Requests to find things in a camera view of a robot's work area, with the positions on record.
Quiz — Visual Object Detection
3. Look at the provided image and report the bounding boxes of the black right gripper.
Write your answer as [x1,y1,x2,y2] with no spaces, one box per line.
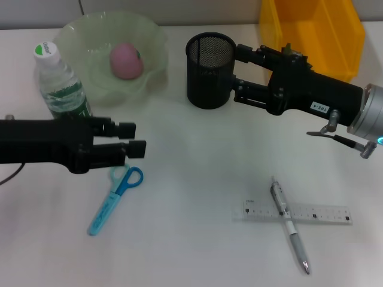
[232,44,364,129]

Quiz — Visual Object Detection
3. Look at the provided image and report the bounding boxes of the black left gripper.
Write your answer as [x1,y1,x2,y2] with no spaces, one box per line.
[0,116,147,175]

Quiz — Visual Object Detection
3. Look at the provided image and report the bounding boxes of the black mesh pen holder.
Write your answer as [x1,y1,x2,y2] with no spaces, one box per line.
[185,32,238,109]

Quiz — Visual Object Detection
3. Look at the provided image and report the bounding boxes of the green plastic wrapper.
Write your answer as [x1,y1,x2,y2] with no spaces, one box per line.
[281,42,314,71]

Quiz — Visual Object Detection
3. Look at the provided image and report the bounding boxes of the blue scissors with sheath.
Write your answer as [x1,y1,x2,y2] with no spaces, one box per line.
[87,163,145,237]

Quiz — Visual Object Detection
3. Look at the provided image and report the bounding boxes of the pink peach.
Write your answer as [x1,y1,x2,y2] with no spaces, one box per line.
[109,42,145,80]

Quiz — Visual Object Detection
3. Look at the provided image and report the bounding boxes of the clear plastic bottle green label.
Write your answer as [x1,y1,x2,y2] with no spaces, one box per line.
[32,41,93,121]

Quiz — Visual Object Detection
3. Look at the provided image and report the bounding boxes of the pale green glass fruit plate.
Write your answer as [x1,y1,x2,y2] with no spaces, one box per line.
[53,11,169,107]

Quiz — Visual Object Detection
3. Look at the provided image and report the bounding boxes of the clear plastic ruler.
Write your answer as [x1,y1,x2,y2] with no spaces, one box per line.
[233,199,354,226]

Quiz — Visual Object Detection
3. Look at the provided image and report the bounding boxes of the white grey ballpoint pen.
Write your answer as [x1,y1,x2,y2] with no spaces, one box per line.
[269,176,312,276]

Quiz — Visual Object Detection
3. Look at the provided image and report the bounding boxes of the yellow plastic bin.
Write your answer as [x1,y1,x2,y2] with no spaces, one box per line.
[259,0,366,84]

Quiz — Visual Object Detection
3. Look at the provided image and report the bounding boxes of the grey right arm cable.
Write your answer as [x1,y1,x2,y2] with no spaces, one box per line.
[306,109,378,159]

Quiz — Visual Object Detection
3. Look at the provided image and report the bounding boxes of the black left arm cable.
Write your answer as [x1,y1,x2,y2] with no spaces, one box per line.
[0,163,25,185]

